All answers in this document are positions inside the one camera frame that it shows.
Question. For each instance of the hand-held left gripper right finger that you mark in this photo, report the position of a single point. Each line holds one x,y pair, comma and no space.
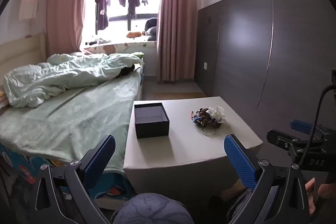
241,161

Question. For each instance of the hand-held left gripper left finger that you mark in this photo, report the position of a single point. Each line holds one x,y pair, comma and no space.
101,158

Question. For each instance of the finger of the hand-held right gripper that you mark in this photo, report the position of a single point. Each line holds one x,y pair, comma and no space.
302,125
278,137

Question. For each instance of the pile of mixed jewelry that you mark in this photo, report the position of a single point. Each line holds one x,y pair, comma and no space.
203,117

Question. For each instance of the black box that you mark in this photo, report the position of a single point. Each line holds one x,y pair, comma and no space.
152,130

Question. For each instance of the person's right hand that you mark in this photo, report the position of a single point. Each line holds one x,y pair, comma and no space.
311,195

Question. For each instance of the person's foot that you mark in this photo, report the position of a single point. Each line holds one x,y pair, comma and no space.
231,191

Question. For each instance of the light green bed sheet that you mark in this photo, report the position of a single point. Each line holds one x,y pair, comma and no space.
84,119

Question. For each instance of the white flower hair accessory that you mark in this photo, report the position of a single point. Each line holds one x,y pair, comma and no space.
215,111

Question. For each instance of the white low table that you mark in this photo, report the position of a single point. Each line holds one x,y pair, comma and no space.
183,145

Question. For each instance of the person's blue patterned pants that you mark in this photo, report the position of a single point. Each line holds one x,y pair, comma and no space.
152,211

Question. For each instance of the cartoon printed mattress cover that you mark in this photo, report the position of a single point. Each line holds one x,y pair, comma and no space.
26,169

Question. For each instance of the black cloth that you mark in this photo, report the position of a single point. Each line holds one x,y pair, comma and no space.
127,70

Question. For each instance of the light green quilt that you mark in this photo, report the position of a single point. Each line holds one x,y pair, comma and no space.
52,79

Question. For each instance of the grey wardrobe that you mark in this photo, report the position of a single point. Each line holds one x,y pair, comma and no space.
249,43

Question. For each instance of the green packet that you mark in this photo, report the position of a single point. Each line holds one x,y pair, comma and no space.
138,55

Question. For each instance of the printed window seat cushion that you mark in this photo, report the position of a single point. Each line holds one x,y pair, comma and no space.
110,48

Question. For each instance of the orange plush toy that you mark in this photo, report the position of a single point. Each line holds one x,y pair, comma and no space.
134,34

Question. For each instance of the beige headboard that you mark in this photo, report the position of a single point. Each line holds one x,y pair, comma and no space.
21,53

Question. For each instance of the window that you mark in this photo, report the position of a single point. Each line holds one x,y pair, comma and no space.
123,27

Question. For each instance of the dark pillow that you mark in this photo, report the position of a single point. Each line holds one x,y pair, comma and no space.
152,28

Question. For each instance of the pink curtain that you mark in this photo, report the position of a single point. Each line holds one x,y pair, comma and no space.
65,8
178,16

